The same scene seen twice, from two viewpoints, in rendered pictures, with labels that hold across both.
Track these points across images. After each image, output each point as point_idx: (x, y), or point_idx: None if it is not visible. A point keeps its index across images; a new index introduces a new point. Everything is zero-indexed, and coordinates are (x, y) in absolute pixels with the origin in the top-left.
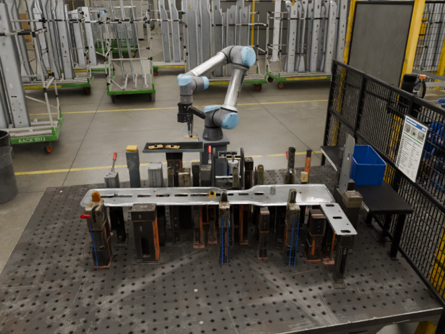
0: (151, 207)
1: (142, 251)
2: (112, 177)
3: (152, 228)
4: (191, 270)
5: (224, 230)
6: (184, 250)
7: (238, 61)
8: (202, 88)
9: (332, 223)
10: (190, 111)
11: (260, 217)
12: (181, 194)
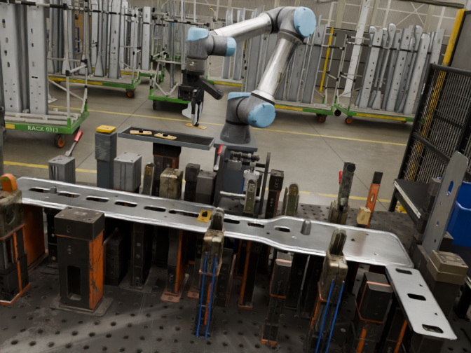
0: (92, 216)
1: (69, 288)
2: (59, 164)
3: (88, 253)
4: (141, 337)
5: (207, 279)
6: (144, 299)
7: (287, 26)
8: (223, 53)
9: (405, 307)
10: (199, 83)
11: (274, 270)
12: (161, 209)
